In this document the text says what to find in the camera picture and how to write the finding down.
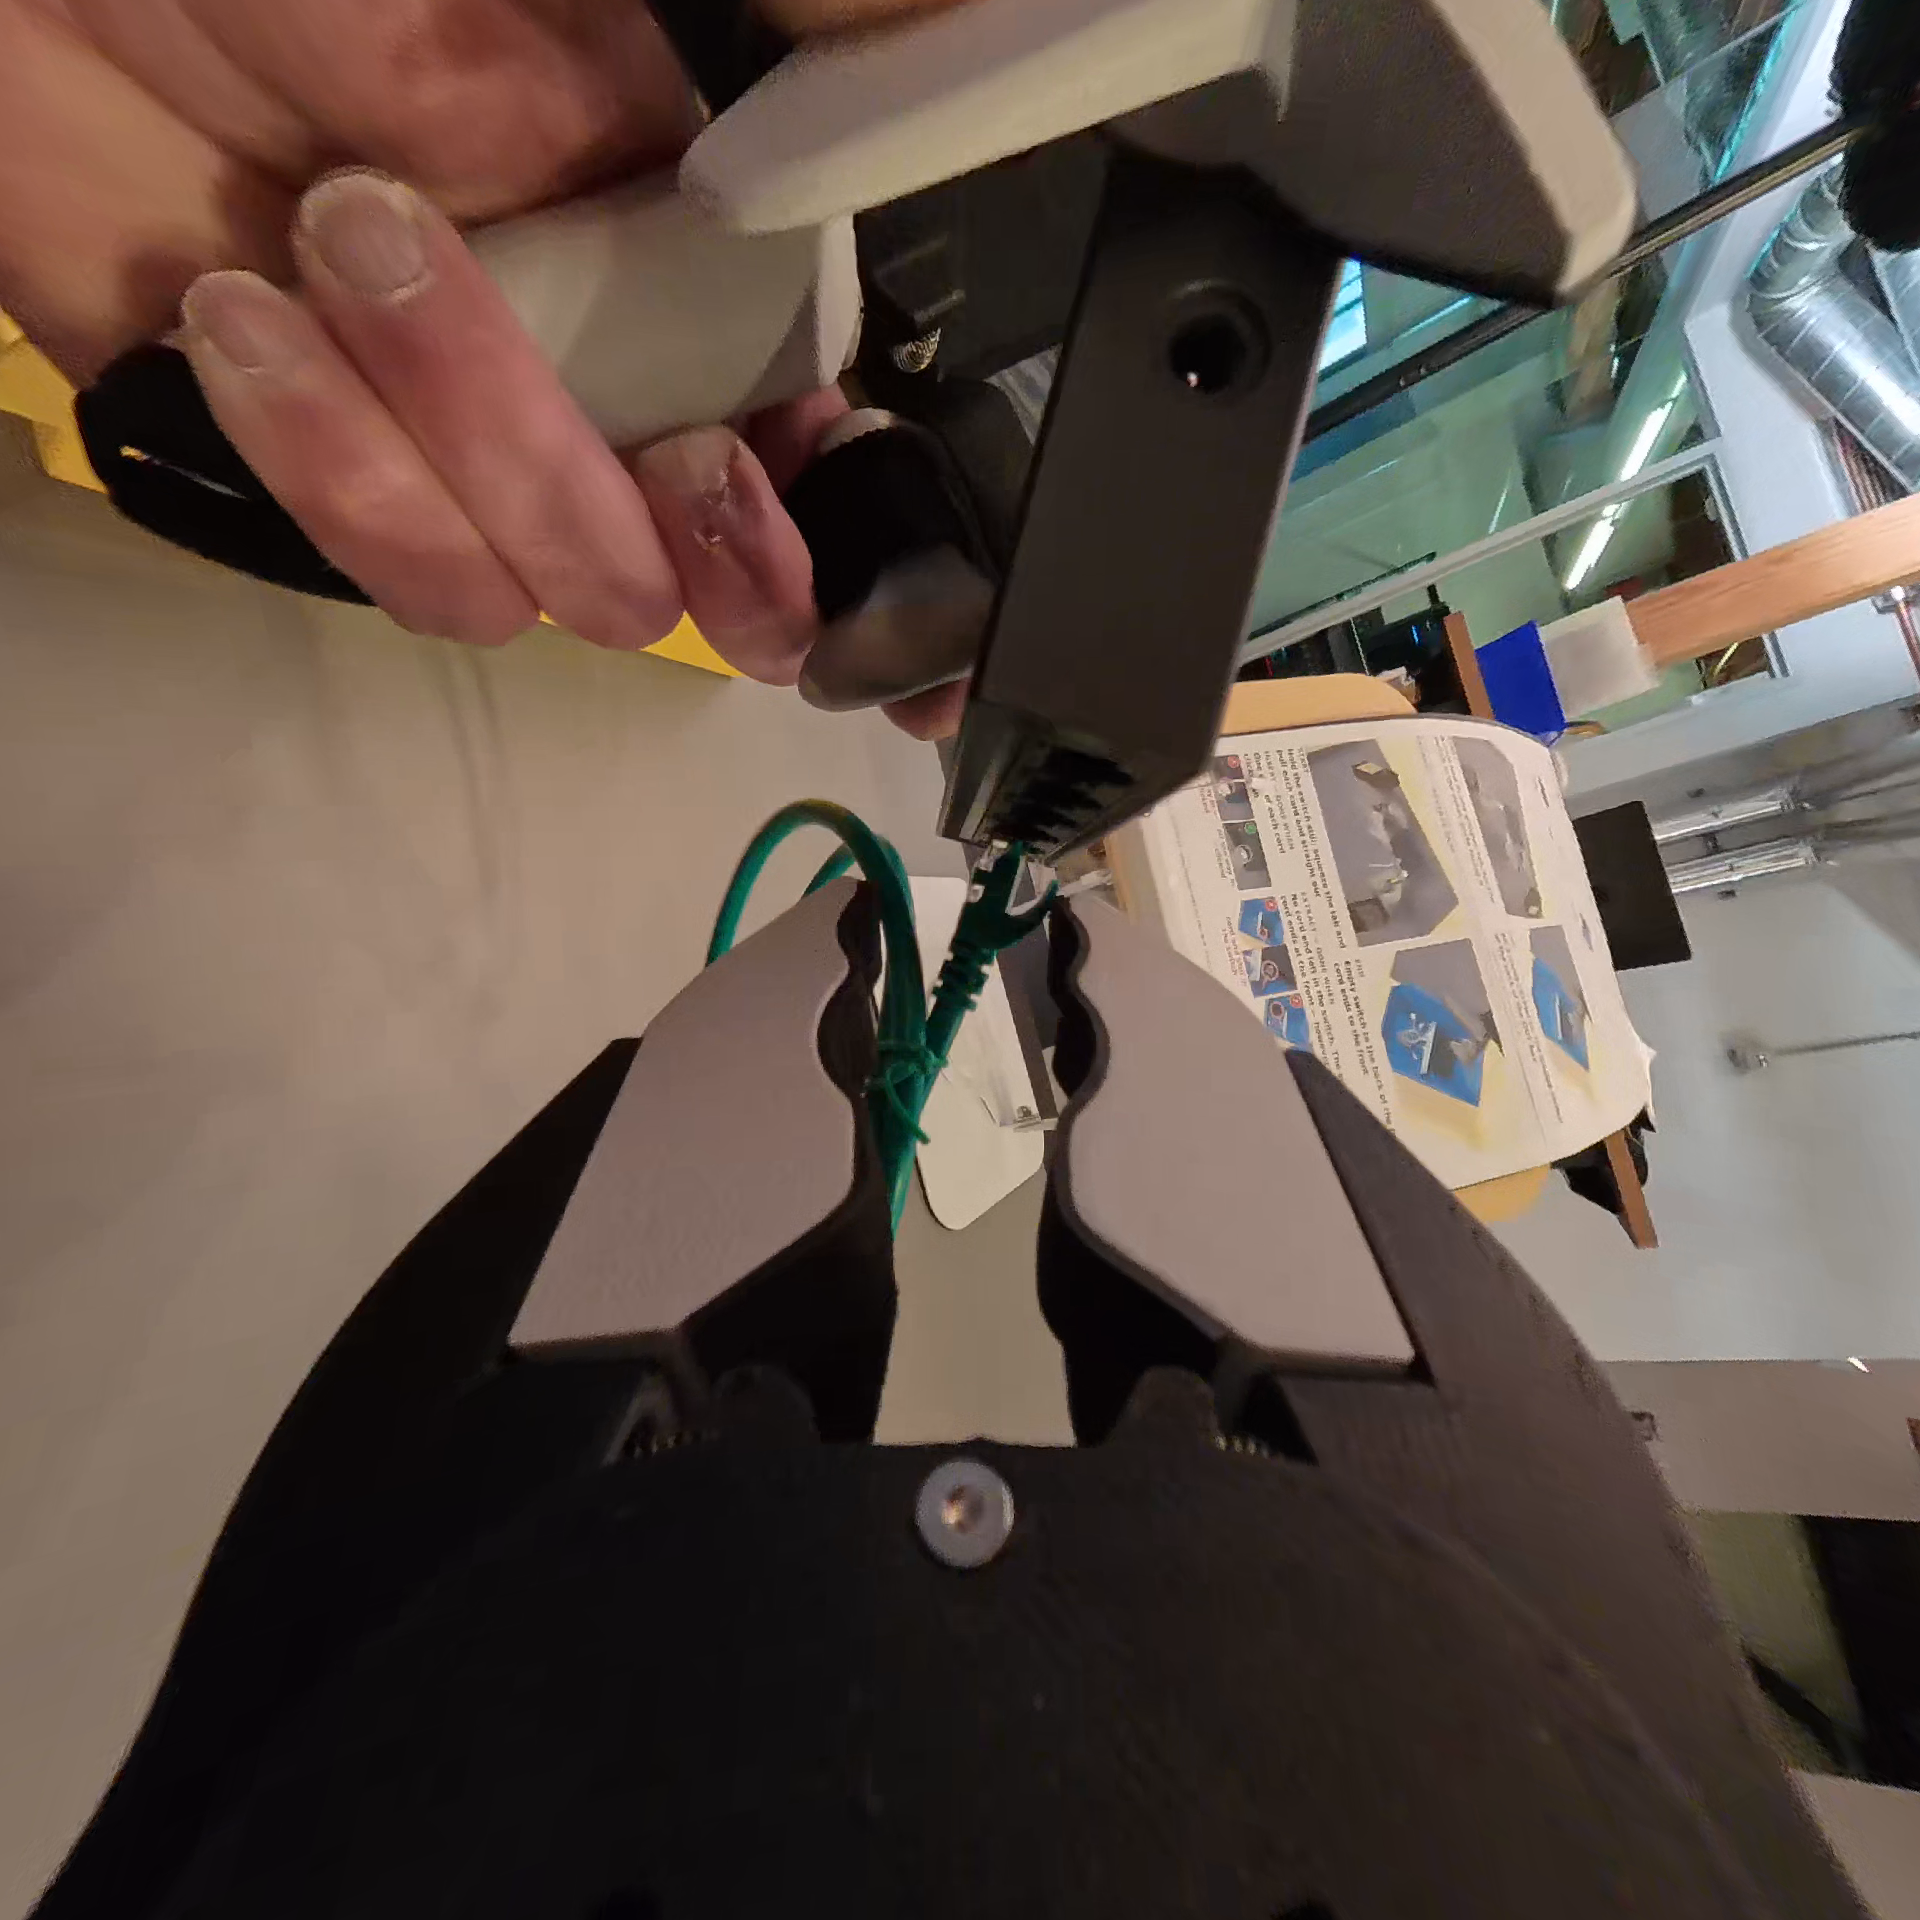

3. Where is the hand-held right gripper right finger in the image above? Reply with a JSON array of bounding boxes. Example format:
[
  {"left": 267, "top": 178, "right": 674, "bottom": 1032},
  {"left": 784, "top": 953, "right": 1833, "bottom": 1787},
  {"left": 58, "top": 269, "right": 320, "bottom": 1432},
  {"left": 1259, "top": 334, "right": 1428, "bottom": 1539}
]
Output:
[{"left": 1038, "top": 900, "right": 1421, "bottom": 1446}]

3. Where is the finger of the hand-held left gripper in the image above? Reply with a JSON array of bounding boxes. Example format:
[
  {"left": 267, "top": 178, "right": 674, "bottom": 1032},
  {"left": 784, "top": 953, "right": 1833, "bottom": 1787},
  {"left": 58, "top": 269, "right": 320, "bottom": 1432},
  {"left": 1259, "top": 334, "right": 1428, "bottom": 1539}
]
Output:
[
  {"left": 681, "top": 0, "right": 1300, "bottom": 238},
  {"left": 1113, "top": 0, "right": 1640, "bottom": 307}
]

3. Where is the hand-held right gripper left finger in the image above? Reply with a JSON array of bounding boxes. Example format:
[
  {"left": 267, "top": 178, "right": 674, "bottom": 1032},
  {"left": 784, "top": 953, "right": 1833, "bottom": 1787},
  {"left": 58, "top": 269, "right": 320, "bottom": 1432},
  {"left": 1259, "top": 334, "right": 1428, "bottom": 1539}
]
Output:
[{"left": 505, "top": 878, "right": 903, "bottom": 1442}]

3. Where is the green ethernet cable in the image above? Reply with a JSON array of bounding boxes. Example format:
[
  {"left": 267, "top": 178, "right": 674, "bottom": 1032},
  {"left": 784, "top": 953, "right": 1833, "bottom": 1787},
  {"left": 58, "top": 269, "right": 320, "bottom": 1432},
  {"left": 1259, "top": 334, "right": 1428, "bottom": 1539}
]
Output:
[{"left": 707, "top": 802, "right": 1059, "bottom": 1238}]

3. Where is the black network switch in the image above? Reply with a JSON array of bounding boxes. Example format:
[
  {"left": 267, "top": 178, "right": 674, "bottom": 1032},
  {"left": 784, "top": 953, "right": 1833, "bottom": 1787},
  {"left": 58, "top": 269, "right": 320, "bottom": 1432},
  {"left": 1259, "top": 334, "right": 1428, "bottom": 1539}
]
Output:
[{"left": 935, "top": 142, "right": 1348, "bottom": 881}]

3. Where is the yellow plastic bin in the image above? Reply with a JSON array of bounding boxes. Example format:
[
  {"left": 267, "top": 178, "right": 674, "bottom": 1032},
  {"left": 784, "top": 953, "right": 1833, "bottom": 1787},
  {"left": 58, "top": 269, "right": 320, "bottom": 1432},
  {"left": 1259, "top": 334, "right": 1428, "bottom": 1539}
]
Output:
[{"left": 0, "top": 315, "right": 740, "bottom": 682}]

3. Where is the person's left hand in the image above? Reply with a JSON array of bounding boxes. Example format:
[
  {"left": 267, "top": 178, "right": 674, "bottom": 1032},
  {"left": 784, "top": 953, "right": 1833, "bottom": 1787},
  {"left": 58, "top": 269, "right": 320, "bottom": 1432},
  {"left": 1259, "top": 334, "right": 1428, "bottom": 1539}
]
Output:
[{"left": 0, "top": 0, "right": 823, "bottom": 689}]

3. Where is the printed instruction sheet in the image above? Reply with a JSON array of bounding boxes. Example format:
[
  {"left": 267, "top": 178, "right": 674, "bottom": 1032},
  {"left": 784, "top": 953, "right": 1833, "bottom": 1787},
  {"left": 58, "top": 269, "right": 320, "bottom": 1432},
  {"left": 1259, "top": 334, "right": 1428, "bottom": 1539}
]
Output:
[{"left": 1145, "top": 717, "right": 1658, "bottom": 1188}]

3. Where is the wooden display board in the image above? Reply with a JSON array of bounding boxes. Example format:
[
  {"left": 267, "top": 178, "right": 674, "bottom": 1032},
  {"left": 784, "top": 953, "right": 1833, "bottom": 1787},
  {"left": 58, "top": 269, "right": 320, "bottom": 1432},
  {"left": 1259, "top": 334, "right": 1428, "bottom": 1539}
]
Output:
[{"left": 1110, "top": 672, "right": 1660, "bottom": 1249}]

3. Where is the black board support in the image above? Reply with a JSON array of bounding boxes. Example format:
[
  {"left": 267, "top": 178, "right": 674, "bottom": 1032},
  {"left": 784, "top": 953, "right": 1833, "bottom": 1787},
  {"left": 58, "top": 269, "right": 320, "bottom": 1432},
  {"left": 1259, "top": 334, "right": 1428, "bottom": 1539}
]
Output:
[{"left": 1572, "top": 800, "right": 1692, "bottom": 974}]

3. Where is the wooden ceiling beam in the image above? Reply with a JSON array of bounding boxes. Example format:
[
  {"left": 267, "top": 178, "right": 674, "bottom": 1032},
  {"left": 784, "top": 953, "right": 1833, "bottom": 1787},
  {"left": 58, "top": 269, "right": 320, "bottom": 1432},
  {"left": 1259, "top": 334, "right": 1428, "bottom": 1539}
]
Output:
[{"left": 1627, "top": 495, "right": 1920, "bottom": 669}]

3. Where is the silver ventilation duct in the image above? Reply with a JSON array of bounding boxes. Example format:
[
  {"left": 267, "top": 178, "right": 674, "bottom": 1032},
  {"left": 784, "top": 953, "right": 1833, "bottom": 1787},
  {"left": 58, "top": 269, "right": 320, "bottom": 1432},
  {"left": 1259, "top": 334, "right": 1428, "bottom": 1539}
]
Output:
[{"left": 1744, "top": 157, "right": 1920, "bottom": 494}]

